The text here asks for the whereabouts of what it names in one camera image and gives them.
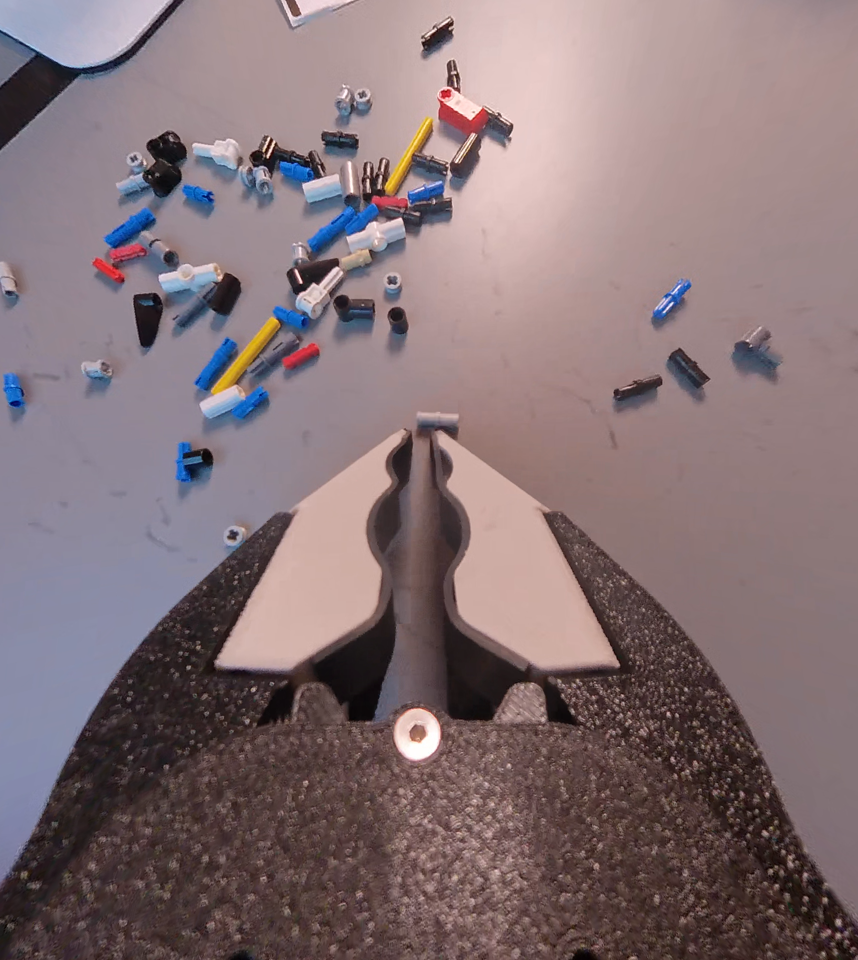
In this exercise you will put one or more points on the pile of small toy pieces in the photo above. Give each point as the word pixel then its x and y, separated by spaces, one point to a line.
pixel 324 187

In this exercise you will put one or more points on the light grey toy pin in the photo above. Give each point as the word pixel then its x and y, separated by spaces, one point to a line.
pixel 436 421

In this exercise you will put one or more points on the blue toy pin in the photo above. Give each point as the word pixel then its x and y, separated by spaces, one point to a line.
pixel 673 296

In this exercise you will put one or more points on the dark grey toy connector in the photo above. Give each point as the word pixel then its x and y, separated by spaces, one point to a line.
pixel 755 345

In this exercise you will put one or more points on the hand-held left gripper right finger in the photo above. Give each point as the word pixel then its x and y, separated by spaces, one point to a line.
pixel 526 592

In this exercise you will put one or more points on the red toy connector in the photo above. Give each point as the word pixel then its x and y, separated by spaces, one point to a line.
pixel 462 114

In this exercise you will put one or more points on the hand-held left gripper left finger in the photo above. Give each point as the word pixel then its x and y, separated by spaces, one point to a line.
pixel 301 600

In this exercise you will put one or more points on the white book stand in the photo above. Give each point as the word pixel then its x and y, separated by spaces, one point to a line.
pixel 61 30

